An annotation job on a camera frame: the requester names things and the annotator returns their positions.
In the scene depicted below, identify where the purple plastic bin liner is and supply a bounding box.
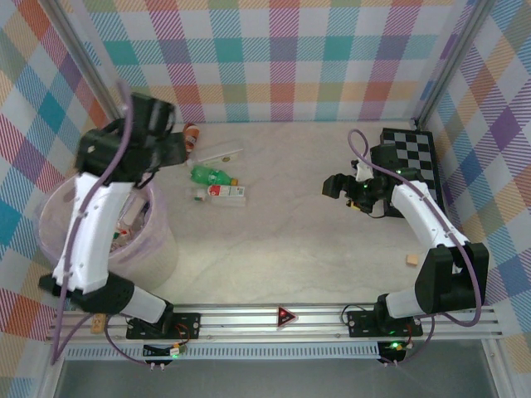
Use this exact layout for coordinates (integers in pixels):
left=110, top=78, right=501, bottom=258
left=35, top=177, right=169, bottom=270

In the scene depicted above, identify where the white round waste bin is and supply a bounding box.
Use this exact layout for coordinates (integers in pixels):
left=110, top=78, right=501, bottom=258
left=35, top=177, right=179, bottom=294

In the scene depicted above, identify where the black white checkerboard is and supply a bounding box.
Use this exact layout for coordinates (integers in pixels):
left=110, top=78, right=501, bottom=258
left=371, top=127, right=447, bottom=219

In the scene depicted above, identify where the brown label drink bottle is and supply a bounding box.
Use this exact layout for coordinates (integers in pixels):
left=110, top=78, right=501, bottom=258
left=182, top=122, right=202, bottom=153

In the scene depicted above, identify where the green plastic bottle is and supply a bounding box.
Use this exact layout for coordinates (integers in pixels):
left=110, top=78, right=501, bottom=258
left=189, top=164, right=240, bottom=187

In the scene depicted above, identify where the red triangle warning sign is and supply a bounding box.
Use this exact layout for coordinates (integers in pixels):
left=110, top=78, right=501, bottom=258
left=276, top=305, right=299, bottom=331

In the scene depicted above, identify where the small circuit board green LED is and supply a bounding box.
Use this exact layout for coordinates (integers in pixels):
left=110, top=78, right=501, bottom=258
left=377, top=339, right=407, bottom=364
left=143, top=342, right=187, bottom=360

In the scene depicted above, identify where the aluminium frame post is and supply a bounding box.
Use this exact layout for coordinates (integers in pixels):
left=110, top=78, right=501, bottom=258
left=417, top=0, right=489, bottom=129
left=49, top=0, right=129, bottom=136

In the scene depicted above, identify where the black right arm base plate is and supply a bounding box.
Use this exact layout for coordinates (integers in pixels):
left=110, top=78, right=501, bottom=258
left=345, top=308, right=425, bottom=339

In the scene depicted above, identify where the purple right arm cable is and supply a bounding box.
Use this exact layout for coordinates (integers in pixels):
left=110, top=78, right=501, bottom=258
left=347, top=129, right=485, bottom=368

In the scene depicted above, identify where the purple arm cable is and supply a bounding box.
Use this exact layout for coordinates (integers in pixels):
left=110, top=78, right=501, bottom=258
left=347, top=129, right=485, bottom=368
left=51, top=80, right=147, bottom=366

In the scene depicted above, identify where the aluminium mounting rail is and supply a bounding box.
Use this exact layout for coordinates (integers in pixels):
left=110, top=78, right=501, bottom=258
left=45, top=304, right=501, bottom=343

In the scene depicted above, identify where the slotted white cable duct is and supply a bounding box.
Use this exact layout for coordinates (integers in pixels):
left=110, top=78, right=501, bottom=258
left=65, top=346, right=382, bottom=362

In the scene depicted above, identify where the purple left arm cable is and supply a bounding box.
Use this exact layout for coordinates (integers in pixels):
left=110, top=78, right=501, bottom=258
left=51, top=80, right=147, bottom=366

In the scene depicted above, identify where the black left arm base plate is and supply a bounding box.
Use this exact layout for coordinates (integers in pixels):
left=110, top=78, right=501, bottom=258
left=125, top=311, right=203, bottom=341

